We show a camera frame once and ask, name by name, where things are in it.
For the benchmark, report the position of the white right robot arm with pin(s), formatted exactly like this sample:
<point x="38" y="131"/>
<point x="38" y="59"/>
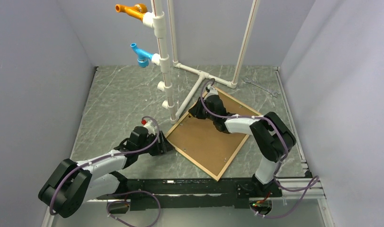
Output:
<point x="273" y="137"/>

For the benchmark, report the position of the silver open-end wrench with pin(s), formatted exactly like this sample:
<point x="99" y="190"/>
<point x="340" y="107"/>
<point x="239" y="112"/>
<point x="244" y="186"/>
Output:
<point x="252" y="82"/>

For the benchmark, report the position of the orange plastic faucet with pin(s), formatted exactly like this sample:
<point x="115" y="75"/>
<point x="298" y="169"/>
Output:
<point x="136" y="11"/>

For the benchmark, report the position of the white PVC pipe stand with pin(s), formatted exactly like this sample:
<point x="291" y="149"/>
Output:
<point x="200" y="32"/>

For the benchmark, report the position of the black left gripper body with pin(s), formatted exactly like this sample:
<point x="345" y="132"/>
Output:
<point x="152" y="150"/>

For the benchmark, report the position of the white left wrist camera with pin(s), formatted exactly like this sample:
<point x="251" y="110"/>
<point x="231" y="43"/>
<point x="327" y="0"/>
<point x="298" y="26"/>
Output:
<point x="150" y="125"/>

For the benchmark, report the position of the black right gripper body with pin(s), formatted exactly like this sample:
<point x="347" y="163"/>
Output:
<point x="210" y="117"/>

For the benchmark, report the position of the green wooden photo frame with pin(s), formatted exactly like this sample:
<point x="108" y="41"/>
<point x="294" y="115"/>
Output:
<point x="204" y="152"/>

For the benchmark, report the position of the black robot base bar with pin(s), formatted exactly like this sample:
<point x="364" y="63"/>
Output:
<point x="238" y="193"/>

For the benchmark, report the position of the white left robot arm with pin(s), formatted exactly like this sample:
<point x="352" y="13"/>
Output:
<point x="73" y="183"/>

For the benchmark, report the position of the blue plastic faucet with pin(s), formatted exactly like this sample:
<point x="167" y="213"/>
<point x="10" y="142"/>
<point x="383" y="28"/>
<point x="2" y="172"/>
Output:
<point x="143" y="57"/>

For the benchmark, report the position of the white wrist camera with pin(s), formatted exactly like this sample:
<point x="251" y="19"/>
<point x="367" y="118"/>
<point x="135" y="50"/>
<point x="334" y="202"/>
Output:
<point x="150" y="125"/>
<point x="210" y="91"/>

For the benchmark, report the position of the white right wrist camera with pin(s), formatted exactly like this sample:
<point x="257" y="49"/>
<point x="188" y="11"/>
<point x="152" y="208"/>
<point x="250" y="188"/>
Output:
<point x="210" y="91"/>

